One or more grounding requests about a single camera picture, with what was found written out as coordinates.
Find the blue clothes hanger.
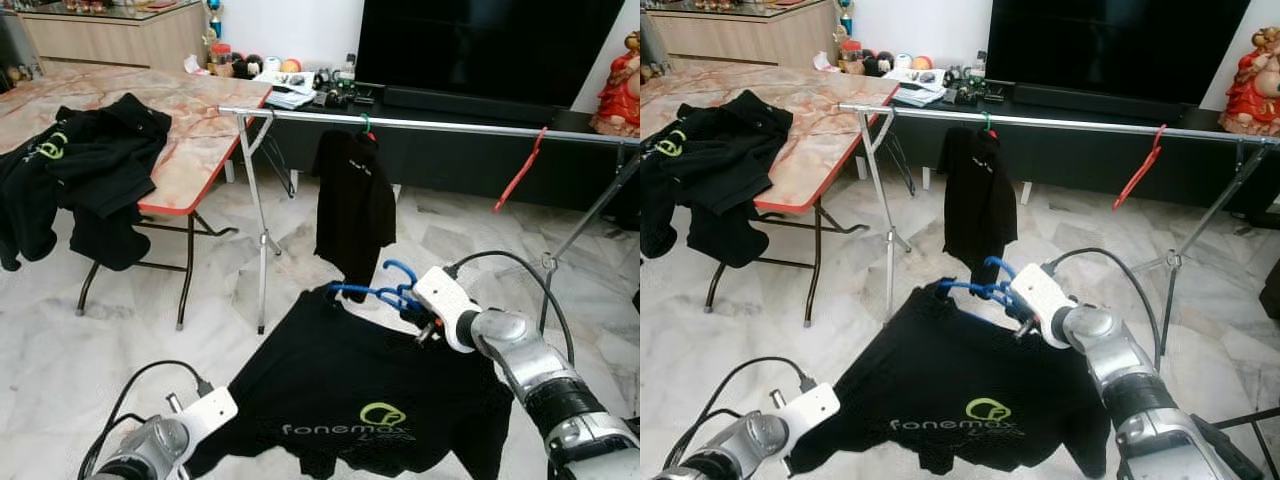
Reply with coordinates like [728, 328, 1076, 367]
[328, 260, 426, 316]
[935, 256, 1031, 313]

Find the black fonemax t-shirt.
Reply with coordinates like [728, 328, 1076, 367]
[785, 280, 1111, 479]
[185, 283, 514, 480]

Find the red clothes hanger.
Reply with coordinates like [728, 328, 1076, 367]
[1113, 124, 1168, 211]
[493, 127, 549, 214]

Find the black shirt red collar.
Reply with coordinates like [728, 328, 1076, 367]
[313, 128, 398, 289]
[938, 125, 1019, 286]

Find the black low TV cabinet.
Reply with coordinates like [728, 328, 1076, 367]
[880, 85, 1280, 216]
[235, 85, 641, 216]

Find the silver metal clothes rack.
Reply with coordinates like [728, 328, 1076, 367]
[218, 104, 641, 336]
[838, 100, 1280, 373]

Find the black soundbar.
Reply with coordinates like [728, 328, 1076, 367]
[1012, 83, 1191, 123]
[383, 85, 563, 126]

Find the white paper stack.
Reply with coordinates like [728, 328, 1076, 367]
[252, 70, 316, 109]
[885, 68, 946, 107]

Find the black chair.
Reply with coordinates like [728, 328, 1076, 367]
[1190, 405, 1280, 480]

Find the marble pattern folding table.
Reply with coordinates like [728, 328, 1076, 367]
[640, 65, 901, 329]
[0, 65, 273, 331]

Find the black flat television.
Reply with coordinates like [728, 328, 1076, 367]
[355, 0, 626, 109]
[985, 0, 1251, 106]

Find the red laughing Buddha statue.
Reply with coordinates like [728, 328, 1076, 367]
[590, 30, 641, 138]
[1218, 28, 1280, 136]

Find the beige wooden sideboard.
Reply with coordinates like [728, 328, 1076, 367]
[645, 0, 841, 71]
[15, 0, 211, 73]

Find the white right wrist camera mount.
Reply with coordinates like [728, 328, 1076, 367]
[1008, 262, 1079, 349]
[413, 265, 483, 353]

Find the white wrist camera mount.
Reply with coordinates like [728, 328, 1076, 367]
[765, 383, 841, 446]
[413, 265, 483, 353]
[1008, 262, 1079, 349]
[165, 388, 239, 446]

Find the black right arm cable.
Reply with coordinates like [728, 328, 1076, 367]
[445, 250, 576, 366]
[1045, 247, 1166, 371]

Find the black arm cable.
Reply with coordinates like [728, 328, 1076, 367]
[445, 250, 576, 366]
[1045, 247, 1166, 371]
[663, 357, 819, 471]
[78, 360, 216, 480]

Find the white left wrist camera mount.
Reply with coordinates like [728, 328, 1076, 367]
[765, 383, 841, 446]
[165, 388, 239, 446]

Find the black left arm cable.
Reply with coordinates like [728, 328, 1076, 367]
[78, 360, 216, 480]
[663, 357, 819, 471]

